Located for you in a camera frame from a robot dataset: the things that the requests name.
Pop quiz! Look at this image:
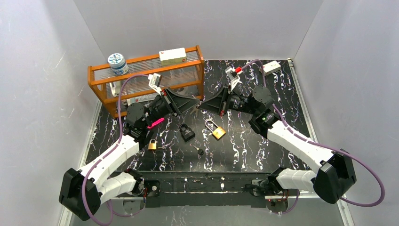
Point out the silver key bunch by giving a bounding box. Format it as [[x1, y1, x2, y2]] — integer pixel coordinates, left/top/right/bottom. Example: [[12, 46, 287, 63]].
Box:
[[190, 104, 201, 115]]

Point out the long shackle brass padlock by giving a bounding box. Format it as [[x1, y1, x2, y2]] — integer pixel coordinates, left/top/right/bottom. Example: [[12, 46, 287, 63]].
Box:
[[205, 119, 226, 140]]

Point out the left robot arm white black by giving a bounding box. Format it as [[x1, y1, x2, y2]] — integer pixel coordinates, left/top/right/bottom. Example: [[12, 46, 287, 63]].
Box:
[[59, 88, 200, 221]]

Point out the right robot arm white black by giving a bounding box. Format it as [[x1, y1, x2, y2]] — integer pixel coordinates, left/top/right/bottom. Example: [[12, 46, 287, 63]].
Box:
[[199, 86, 357, 204]]

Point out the black head key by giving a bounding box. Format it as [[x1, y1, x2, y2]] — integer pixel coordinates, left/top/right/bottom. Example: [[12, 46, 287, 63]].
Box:
[[193, 145, 204, 155]]

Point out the white blue item bottom shelf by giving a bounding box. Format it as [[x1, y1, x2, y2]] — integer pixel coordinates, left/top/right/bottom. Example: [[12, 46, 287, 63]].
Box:
[[121, 97, 139, 107]]

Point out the black padlock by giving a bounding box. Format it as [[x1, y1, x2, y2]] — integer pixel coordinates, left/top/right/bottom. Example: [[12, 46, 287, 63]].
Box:
[[179, 124, 195, 142]]

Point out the orange wooden shelf rack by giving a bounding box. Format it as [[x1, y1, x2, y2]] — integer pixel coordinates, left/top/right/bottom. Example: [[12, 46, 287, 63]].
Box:
[[87, 45, 205, 118]]

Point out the small brass padlock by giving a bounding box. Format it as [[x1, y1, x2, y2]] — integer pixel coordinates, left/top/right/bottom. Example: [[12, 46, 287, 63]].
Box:
[[148, 139, 157, 151]]

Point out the white olive box on shelf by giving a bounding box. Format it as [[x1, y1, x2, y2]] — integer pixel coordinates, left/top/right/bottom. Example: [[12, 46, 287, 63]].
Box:
[[159, 48, 187, 66]]

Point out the white small box on table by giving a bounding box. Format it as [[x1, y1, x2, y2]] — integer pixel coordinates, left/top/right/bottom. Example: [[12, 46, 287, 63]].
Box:
[[263, 61, 281, 75]]

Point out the blue white round tin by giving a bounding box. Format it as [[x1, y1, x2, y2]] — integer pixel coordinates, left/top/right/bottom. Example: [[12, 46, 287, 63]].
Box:
[[107, 53, 128, 76]]

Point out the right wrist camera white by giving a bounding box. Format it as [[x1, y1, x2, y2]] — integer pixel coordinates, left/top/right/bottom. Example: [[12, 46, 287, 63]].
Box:
[[225, 67, 242, 90]]

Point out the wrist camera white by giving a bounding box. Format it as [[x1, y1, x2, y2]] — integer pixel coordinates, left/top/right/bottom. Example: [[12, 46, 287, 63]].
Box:
[[148, 73, 162, 95], [225, 67, 242, 90]]

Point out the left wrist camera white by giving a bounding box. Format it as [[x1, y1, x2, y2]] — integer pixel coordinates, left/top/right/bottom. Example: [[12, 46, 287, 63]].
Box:
[[148, 73, 162, 95]]

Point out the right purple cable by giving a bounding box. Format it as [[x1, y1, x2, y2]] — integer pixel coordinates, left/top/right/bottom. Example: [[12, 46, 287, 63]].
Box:
[[241, 59, 385, 208]]

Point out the purple cable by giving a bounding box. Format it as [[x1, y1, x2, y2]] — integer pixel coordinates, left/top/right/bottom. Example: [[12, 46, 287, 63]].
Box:
[[241, 59, 385, 208], [81, 74, 150, 226]]

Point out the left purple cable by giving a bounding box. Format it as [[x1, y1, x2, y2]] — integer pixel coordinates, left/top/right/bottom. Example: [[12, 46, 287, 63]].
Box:
[[81, 74, 150, 226]]

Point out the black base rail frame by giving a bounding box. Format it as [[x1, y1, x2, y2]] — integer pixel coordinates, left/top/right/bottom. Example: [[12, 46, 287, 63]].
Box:
[[64, 170, 319, 216]]

